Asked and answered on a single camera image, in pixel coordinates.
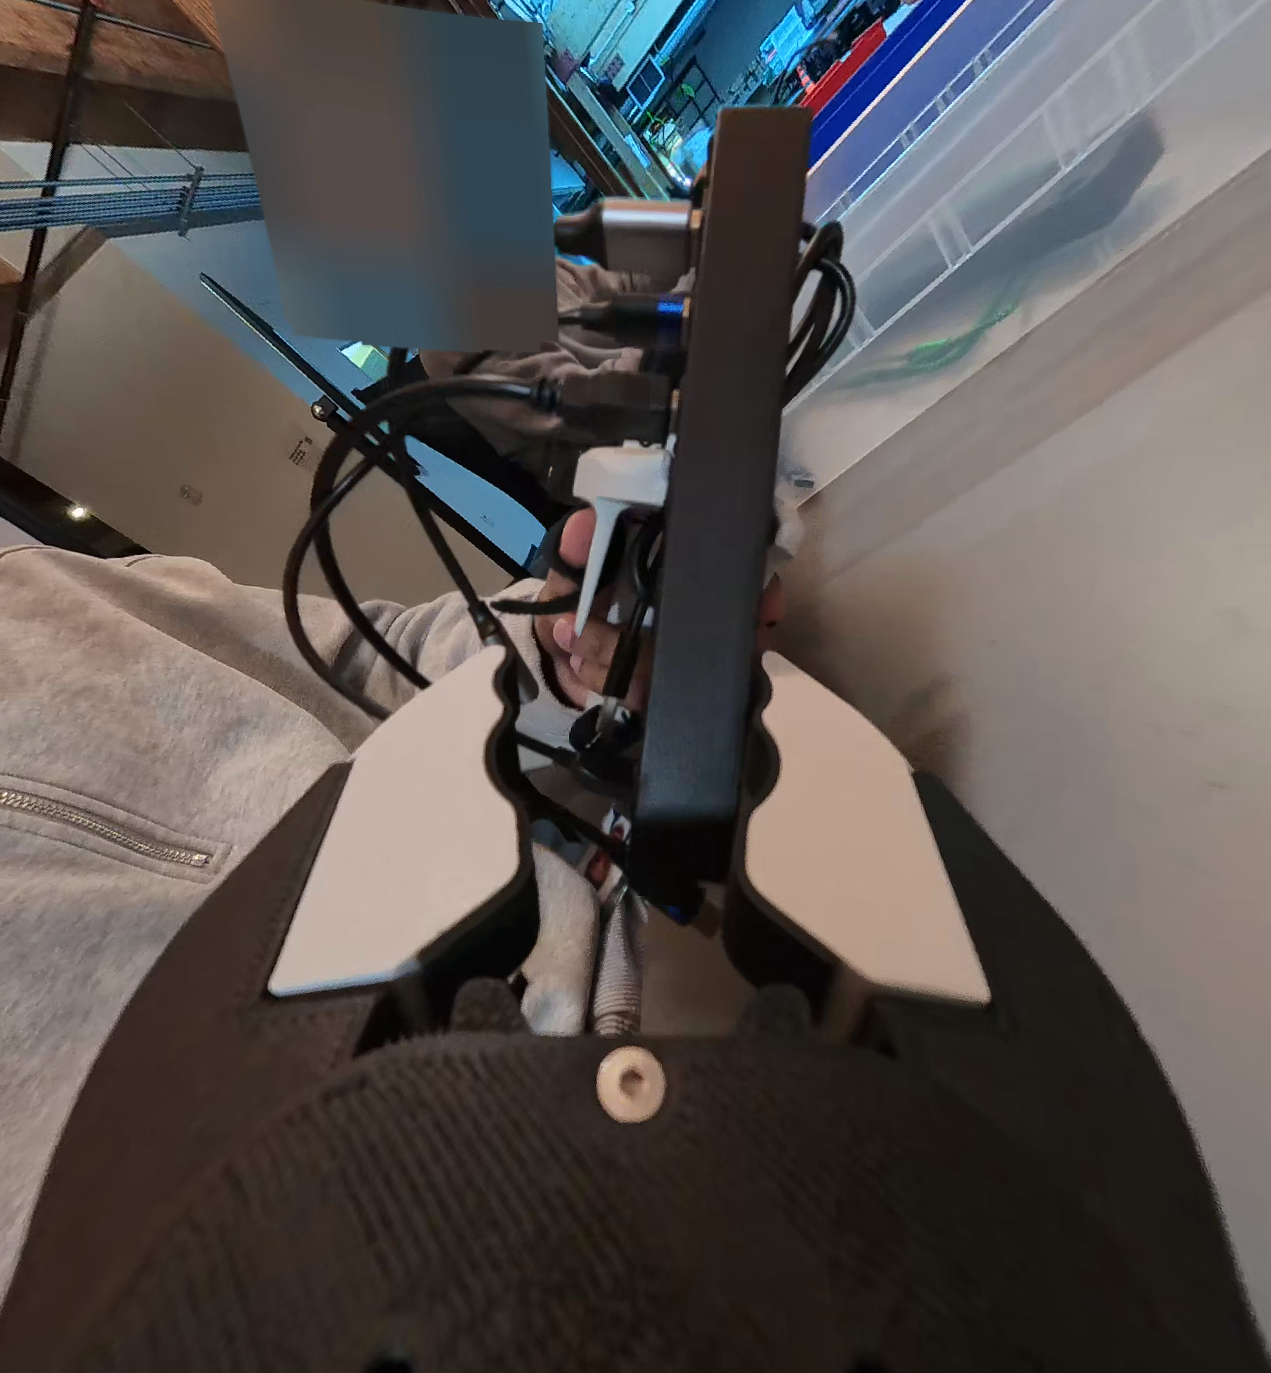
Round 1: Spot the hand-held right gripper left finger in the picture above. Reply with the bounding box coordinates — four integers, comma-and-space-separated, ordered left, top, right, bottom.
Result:
267, 647, 539, 1000

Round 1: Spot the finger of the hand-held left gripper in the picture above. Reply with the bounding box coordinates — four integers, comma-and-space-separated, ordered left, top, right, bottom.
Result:
571, 446, 671, 636
771, 475, 812, 562

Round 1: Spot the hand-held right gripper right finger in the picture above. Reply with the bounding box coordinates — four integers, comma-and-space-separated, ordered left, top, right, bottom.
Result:
724, 656, 993, 1010

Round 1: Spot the black plug USB cable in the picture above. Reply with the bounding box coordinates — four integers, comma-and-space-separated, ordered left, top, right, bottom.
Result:
284, 370, 683, 720

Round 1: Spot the thick black hub cable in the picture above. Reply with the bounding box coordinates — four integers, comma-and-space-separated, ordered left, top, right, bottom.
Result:
781, 220, 860, 409

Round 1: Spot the person's left forearm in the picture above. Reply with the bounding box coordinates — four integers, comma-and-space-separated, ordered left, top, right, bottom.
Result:
303, 579, 551, 716

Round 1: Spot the person's left hand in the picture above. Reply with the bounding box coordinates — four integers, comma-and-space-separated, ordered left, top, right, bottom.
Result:
533, 513, 637, 713

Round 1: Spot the person's grey striped shirt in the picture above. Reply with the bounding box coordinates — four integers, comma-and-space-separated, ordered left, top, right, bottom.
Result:
590, 886, 650, 1036

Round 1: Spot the blue plastic bin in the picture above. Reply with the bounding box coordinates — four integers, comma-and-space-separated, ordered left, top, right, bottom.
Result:
807, 0, 980, 163

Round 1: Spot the clear plastic bin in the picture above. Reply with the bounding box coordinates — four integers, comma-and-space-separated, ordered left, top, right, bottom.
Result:
797, 0, 1271, 431

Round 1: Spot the green braided cable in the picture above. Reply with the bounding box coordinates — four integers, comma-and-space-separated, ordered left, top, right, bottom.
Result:
861, 295, 1024, 380

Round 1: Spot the black switch USB hub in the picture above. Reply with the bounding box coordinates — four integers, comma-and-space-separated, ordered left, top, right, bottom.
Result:
1027, 116, 1170, 229

